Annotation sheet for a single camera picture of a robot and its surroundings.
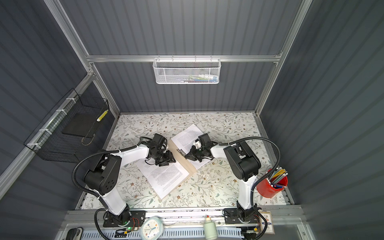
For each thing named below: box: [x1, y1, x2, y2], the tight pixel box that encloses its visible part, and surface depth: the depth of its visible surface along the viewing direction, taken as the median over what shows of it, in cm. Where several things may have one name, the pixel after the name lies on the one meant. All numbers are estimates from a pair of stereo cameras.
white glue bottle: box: [204, 215, 218, 240], surface depth 66 cm
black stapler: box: [65, 227, 84, 240], surface depth 68 cm
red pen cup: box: [256, 166, 289, 198], surface depth 75 cm
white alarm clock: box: [140, 216, 164, 240], surface depth 70 cm
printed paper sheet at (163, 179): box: [136, 158, 190, 200], surface depth 89 cm
